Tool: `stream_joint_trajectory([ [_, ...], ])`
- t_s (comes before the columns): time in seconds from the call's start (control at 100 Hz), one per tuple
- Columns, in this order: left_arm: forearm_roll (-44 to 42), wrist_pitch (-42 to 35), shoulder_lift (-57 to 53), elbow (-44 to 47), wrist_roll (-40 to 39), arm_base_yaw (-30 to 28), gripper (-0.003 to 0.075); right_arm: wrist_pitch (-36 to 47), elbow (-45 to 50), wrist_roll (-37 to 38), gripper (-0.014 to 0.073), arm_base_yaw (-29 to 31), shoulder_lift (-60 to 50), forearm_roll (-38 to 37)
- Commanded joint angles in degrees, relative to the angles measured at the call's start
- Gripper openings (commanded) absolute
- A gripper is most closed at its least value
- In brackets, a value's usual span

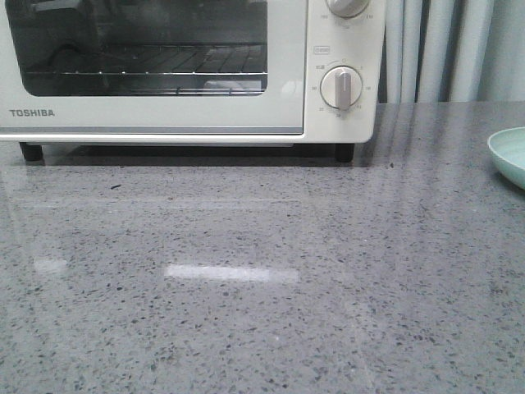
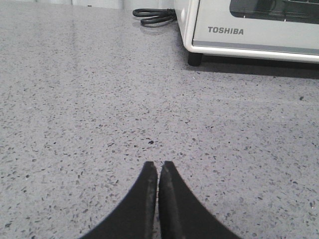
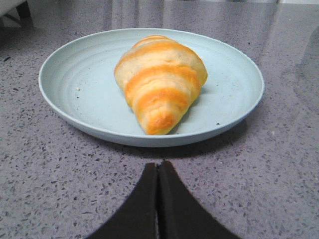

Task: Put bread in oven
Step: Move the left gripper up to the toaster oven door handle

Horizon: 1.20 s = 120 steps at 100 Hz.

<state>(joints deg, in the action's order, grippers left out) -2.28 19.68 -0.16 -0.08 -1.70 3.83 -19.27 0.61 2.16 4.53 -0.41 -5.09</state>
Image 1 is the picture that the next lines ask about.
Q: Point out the glass oven door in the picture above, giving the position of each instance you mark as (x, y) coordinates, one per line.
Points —
(32, 30)

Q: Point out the black right oven foot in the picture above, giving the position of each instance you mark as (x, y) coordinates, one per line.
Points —
(344, 153)

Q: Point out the black oven foot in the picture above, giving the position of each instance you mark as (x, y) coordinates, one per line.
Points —
(344, 153)
(31, 152)

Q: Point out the white Toshiba toaster oven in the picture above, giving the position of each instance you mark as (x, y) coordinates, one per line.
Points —
(331, 41)

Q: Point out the black left oven foot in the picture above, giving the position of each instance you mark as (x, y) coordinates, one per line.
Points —
(31, 152)

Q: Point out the lower timer knob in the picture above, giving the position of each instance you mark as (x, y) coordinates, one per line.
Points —
(341, 87)

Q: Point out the upper temperature knob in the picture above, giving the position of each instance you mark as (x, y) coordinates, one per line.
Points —
(347, 8)

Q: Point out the grey white curtain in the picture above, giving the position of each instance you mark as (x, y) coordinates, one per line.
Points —
(453, 51)

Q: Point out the light green plate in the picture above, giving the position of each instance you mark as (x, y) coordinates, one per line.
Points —
(507, 154)

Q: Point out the metal wire oven rack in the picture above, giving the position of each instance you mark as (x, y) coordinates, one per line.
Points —
(150, 70)

